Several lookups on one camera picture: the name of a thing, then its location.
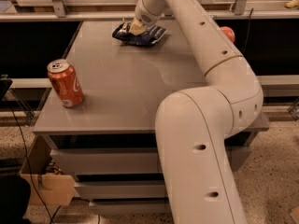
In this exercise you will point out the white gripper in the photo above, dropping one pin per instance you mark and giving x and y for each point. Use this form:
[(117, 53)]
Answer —
[(144, 15)]

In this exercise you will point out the blue chip bag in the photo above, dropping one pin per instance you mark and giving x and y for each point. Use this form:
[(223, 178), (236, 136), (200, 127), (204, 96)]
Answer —
[(149, 37)]

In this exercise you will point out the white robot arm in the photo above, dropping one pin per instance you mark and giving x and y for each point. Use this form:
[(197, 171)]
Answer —
[(191, 125)]

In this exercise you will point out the orange soda can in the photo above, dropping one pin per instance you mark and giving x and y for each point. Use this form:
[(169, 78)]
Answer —
[(64, 80)]

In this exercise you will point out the grey drawer cabinet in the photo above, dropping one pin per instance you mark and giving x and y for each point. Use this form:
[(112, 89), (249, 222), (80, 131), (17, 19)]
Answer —
[(108, 143)]

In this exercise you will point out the orange apple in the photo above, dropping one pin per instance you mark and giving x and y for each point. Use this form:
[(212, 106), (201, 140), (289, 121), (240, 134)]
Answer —
[(229, 32)]

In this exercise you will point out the cardboard box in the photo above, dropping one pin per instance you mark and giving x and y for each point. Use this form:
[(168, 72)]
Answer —
[(47, 187)]

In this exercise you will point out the black round object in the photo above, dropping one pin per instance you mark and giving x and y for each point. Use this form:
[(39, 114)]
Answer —
[(14, 198)]

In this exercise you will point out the metal frame rail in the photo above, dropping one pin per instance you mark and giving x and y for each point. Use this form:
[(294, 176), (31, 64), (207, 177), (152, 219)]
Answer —
[(220, 9)]

